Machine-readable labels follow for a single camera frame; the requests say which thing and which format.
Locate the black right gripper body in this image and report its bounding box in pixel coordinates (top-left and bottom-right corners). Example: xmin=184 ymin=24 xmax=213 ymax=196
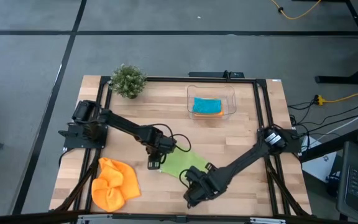
xmin=183 ymin=162 xmax=222 ymax=202

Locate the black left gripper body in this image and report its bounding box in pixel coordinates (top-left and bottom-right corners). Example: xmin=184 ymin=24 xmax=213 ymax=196
xmin=144 ymin=132 xmax=177 ymax=156

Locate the green microfiber towel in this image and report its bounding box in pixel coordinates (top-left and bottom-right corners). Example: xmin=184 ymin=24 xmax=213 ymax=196
xmin=158 ymin=149 xmax=211 ymax=180

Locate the large orange microfiber towel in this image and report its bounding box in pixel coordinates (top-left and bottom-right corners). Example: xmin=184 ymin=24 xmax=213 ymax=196
xmin=91 ymin=157 xmax=142 ymax=213

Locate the teal microfiber towel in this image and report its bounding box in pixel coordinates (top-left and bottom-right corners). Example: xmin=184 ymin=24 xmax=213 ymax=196
xmin=192 ymin=97 xmax=223 ymax=115

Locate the clear plastic bin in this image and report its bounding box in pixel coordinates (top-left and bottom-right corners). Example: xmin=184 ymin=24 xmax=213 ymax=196
xmin=186 ymin=84 xmax=237 ymax=121

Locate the small green potted plant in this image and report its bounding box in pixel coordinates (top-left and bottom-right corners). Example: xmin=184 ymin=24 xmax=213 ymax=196
xmin=108 ymin=63 xmax=148 ymax=100

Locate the white cardboard box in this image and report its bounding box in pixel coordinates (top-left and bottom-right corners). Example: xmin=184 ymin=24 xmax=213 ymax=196
xmin=301 ymin=136 xmax=337 ymax=184

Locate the black crossbar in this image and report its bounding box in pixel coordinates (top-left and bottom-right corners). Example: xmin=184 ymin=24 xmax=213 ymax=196
xmin=0 ymin=210 xmax=358 ymax=224

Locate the black desk stand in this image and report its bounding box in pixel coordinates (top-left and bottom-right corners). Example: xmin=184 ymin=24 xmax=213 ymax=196
xmin=292 ymin=0 xmax=358 ymax=85

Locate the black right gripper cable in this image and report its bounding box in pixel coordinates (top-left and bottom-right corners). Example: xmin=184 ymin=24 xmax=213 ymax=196
xmin=178 ymin=169 xmax=193 ymax=190

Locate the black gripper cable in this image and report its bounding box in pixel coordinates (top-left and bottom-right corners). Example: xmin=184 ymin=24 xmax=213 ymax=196
xmin=178 ymin=169 xmax=193 ymax=190
xmin=152 ymin=123 xmax=193 ymax=153

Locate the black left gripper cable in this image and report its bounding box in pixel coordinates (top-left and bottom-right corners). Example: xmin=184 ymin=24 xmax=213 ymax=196
xmin=152 ymin=123 xmax=193 ymax=153

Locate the silver bracket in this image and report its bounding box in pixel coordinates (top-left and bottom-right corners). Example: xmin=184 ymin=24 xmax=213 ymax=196
xmin=249 ymin=217 xmax=287 ymax=224
xmin=76 ymin=213 xmax=113 ymax=224

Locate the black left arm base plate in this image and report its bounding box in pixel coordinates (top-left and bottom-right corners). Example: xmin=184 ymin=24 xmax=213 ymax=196
xmin=57 ymin=123 xmax=109 ymax=150

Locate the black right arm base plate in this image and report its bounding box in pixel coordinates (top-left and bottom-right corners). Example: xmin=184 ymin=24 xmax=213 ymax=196
xmin=257 ymin=127 xmax=301 ymax=154

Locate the black floor cable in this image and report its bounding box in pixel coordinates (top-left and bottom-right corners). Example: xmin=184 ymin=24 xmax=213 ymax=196
xmin=290 ymin=104 xmax=358 ymax=134
xmin=287 ymin=99 xmax=319 ymax=110

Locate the white cable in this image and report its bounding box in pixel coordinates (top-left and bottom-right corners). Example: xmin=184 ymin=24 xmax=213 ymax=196
xmin=317 ymin=104 xmax=358 ymax=141

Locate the yellow floor cable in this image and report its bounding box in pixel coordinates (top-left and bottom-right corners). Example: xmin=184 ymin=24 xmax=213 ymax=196
xmin=270 ymin=0 xmax=323 ymax=21
xmin=314 ymin=91 xmax=358 ymax=106

